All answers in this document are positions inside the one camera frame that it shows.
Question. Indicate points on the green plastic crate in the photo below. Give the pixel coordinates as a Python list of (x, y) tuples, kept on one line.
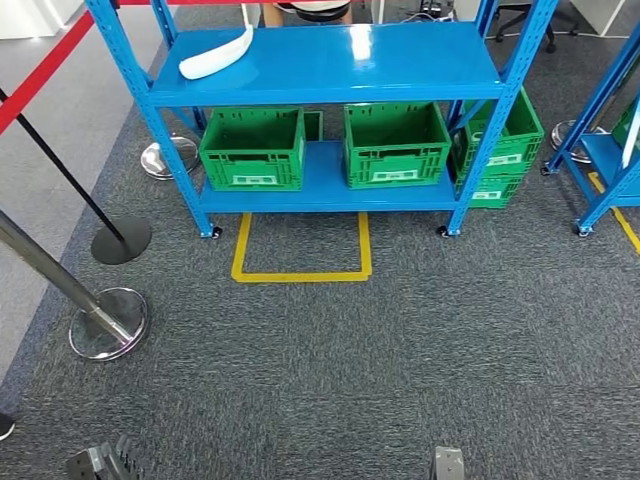
[(520, 139), (625, 126), (313, 126), (487, 192), (250, 149), (395, 152)]

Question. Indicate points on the white plastic trim part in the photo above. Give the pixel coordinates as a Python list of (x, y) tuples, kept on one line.
[(210, 61)]

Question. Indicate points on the black stanchion with disc base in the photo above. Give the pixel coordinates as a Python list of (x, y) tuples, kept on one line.
[(122, 240)]

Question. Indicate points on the white display plinth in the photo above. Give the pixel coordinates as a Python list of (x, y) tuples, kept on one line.
[(35, 16)]

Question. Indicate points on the black wifi router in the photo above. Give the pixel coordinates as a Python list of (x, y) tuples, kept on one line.
[(431, 8)]

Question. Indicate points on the chrome stanchion post black cap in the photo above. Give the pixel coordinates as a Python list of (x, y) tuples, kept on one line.
[(172, 159)]

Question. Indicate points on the person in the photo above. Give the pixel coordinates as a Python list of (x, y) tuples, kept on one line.
[(272, 14)]

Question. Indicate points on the black office chair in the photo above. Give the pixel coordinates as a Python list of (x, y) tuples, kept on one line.
[(547, 30)]

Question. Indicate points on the black stanchion base disc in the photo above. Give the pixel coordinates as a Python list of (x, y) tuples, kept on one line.
[(4, 427)]

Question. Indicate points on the blue metal shelf rack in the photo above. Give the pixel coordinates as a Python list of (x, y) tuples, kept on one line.
[(324, 63), (600, 149)]

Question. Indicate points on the white panel cabinet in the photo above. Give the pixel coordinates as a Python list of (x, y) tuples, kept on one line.
[(598, 14)]

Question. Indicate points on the stanchion with chrome dome base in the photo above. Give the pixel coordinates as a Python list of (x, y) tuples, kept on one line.
[(107, 328)]

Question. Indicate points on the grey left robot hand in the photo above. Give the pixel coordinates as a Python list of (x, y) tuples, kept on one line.
[(125, 460)]

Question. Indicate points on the chrome stanchion base disc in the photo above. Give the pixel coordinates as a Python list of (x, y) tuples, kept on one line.
[(562, 136)]

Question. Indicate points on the white desk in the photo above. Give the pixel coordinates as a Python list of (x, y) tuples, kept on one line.
[(248, 14)]

